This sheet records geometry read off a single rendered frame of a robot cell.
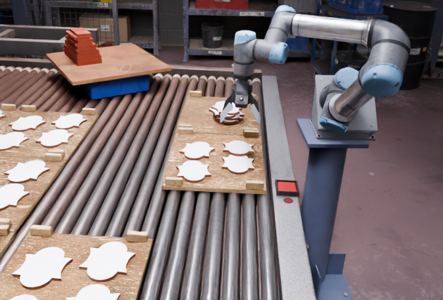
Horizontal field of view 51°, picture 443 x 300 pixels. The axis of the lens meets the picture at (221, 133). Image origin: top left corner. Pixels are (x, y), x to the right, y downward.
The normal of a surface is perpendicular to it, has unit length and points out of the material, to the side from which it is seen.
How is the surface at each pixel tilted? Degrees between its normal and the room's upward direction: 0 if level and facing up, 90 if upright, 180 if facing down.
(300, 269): 0
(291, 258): 0
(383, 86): 125
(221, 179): 0
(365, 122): 45
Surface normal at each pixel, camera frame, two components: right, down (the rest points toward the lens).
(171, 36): 0.04, 0.44
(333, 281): 0.04, -0.90
